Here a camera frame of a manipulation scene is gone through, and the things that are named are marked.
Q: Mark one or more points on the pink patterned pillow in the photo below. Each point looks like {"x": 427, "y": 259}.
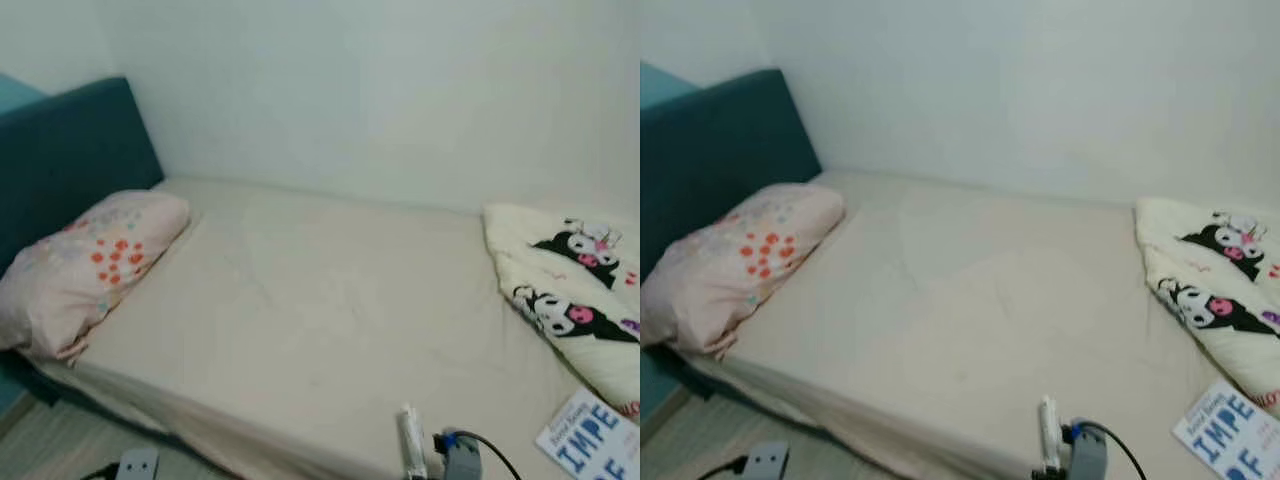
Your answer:
{"x": 80, "y": 270}
{"x": 720, "y": 270}

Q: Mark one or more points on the white book with blue letters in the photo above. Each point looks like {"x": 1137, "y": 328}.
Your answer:
{"x": 1225, "y": 430}
{"x": 590, "y": 445}

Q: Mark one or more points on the teal upholstered headboard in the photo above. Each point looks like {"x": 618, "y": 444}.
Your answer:
{"x": 720, "y": 150}
{"x": 70, "y": 150}

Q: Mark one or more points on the cream cartoon print blanket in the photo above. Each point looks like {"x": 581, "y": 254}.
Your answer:
{"x": 1230, "y": 350}
{"x": 600, "y": 370}

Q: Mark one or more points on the white slim oblong object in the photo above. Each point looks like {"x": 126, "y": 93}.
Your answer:
{"x": 1048, "y": 435}
{"x": 412, "y": 440}

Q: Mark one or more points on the cream sheeted mattress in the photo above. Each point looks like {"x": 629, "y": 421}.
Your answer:
{"x": 300, "y": 300}
{"x": 950, "y": 300}

